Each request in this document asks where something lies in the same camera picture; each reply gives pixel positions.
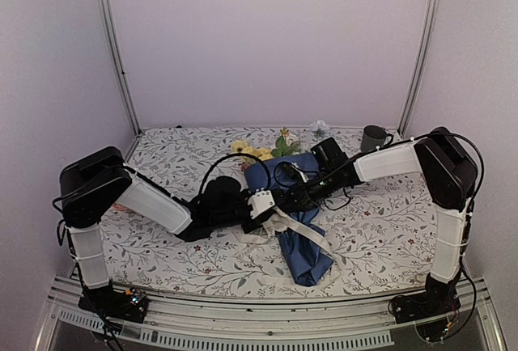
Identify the dark grey metal mug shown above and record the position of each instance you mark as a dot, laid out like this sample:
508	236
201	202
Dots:
374	137

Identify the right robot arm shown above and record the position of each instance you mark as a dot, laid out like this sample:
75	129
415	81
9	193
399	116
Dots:
452	178

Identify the front aluminium rail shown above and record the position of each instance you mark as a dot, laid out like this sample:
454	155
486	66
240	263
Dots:
194	322

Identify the aluminium frame post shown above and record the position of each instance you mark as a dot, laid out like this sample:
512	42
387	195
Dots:
118	66
419	65

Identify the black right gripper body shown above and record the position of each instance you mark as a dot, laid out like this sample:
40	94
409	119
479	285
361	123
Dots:
308	199

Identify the clear plastic wrap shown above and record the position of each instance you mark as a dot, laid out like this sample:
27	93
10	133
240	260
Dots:
304	247

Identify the pale blue fake flower stem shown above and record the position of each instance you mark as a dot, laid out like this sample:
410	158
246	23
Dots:
319	130

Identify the right aluminium frame post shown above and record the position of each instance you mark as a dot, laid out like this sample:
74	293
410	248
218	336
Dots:
419	65

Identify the floral patterned tablecloth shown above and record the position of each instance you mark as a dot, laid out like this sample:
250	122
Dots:
362	234

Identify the left aluminium frame post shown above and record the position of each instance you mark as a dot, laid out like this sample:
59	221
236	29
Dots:
118	66

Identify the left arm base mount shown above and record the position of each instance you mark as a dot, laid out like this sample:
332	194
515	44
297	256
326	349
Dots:
108	303

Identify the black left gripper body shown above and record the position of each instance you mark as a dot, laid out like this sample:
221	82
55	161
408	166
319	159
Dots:
225	220

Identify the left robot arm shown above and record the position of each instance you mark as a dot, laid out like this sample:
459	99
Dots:
91	186

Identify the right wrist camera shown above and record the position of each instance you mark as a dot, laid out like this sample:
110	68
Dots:
294	172

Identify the white fake flower stem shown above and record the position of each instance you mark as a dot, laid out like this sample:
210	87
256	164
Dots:
286	144

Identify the blue wrapping paper sheet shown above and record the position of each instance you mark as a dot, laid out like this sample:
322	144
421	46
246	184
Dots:
268	175

